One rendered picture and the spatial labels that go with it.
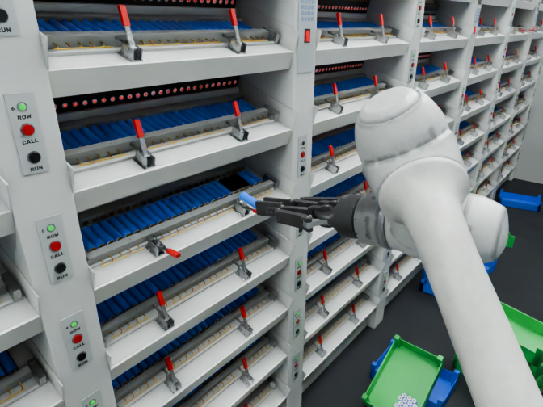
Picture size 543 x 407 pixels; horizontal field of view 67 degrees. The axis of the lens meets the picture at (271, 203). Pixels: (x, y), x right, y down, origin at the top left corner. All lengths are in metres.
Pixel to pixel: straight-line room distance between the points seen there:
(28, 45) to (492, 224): 0.68
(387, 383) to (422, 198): 1.48
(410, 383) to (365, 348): 0.31
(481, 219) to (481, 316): 0.19
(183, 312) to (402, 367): 1.10
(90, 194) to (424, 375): 1.50
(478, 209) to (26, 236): 0.67
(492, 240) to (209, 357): 0.86
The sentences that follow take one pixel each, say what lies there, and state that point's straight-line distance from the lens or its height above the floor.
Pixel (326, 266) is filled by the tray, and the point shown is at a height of 0.57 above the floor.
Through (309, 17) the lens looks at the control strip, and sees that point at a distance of 1.15.
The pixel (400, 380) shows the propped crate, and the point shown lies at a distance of 1.89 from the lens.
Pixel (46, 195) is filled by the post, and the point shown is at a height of 1.14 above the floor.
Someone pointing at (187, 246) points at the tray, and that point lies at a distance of 0.96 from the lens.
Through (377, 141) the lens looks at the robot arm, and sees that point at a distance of 0.48.
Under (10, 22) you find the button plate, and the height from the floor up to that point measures 1.40.
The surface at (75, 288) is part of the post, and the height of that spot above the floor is 0.96.
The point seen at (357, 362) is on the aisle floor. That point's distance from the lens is 2.03.
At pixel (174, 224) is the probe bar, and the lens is 0.98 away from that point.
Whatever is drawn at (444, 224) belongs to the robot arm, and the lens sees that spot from 0.45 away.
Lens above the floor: 1.40
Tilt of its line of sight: 23 degrees down
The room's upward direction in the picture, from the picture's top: straight up
